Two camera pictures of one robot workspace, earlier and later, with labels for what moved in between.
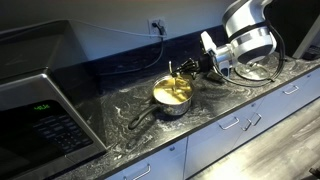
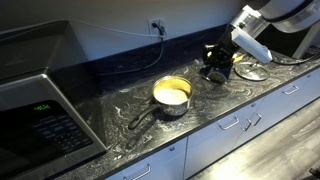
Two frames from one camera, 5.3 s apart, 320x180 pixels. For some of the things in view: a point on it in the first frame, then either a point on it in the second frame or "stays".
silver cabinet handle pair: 252,123 stays
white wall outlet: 153,30 stays
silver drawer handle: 149,169 stays
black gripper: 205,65 to 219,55
